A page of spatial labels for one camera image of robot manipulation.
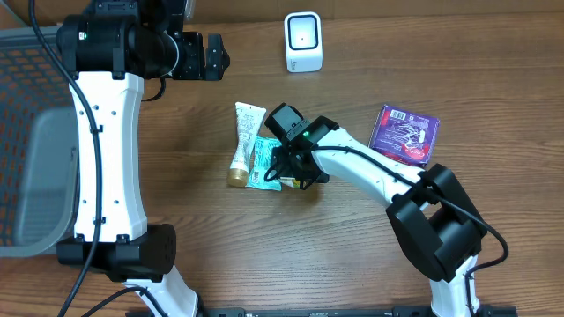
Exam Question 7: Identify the white tube with gold cap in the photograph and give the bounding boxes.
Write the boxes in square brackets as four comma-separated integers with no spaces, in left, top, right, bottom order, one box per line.
[227,101,266,188]

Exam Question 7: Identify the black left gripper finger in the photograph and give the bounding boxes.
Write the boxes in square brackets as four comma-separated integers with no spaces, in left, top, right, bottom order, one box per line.
[206,33,230,62]
[205,63,230,81]

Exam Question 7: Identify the white barcode scanner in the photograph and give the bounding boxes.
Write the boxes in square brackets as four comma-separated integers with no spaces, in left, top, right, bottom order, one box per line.
[284,11,323,73]

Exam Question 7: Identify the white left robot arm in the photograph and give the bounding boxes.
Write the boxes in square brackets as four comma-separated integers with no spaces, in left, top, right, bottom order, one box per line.
[56,0,230,317]

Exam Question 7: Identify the teal snack packet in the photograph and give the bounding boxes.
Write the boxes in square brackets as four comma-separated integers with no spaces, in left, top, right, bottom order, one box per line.
[247,136,282,191]

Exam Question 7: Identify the grey plastic mesh basket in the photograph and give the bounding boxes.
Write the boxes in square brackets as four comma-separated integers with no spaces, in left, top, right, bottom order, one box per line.
[1,28,78,258]

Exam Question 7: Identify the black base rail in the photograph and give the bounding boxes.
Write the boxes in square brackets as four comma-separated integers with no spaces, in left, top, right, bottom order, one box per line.
[125,306,519,317]

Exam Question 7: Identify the green yellow snack packet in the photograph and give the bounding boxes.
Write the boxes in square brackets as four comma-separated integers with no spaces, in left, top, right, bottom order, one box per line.
[279,177,301,189]

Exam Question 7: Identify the purple Carefree package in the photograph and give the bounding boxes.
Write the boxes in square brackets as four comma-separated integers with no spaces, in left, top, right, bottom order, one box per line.
[368,104,441,167]

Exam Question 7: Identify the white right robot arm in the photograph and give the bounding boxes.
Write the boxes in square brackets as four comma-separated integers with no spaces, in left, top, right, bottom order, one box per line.
[264,103,487,316]

